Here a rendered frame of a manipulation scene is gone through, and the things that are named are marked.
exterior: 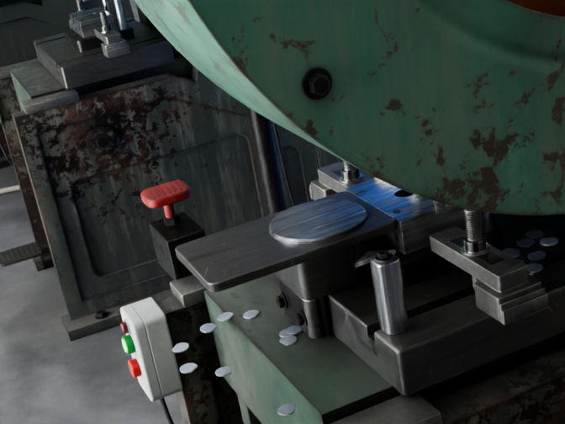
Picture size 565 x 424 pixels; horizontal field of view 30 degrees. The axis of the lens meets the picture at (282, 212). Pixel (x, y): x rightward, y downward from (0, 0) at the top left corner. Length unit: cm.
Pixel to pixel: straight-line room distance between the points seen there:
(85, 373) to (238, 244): 148
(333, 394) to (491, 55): 53
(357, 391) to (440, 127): 49
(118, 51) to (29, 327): 83
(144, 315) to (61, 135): 132
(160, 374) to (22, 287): 180
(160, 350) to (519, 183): 80
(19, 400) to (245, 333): 140
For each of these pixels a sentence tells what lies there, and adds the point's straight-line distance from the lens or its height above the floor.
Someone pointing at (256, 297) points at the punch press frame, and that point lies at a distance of 147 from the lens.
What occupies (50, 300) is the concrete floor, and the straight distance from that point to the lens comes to 319.
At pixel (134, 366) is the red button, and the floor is 55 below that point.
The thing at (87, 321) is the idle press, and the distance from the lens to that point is 293.
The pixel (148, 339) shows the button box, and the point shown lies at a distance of 153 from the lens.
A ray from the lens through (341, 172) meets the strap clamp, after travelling 151.
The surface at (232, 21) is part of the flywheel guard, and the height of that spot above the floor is 116.
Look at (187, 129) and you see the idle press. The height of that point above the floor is 47.
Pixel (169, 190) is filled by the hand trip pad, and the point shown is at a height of 76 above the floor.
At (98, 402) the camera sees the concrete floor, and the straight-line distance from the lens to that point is 261.
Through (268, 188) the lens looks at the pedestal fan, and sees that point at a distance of 226.
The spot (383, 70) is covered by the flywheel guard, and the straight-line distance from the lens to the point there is 77.
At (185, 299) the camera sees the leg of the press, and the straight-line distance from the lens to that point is 153.
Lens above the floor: 130
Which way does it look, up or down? 22 degrees down
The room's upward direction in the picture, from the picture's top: 10 degrees counter-clockwise
